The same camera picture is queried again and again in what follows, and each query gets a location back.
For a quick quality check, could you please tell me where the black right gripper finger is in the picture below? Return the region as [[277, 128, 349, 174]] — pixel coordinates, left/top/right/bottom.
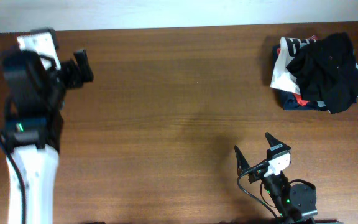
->
[[234, 145, 250, 176], [265, 132, 291, 151]]

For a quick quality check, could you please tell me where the black t-shirt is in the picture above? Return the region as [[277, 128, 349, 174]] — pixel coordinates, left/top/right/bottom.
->
[[286, 32, 358, 115]]

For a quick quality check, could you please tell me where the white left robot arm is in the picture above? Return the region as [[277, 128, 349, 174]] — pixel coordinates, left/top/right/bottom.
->
[[0, 27, 94, 223]]

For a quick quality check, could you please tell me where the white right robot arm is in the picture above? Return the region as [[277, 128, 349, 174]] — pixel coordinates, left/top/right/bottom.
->
[[234, 132, 318, 223]]

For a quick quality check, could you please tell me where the navy red garment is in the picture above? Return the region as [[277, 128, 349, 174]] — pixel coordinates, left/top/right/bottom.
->
[[270, 35, 328, 111]]

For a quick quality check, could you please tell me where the white garment in pile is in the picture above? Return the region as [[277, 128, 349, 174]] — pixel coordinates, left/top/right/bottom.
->
[[270, 32, 358, 101]]

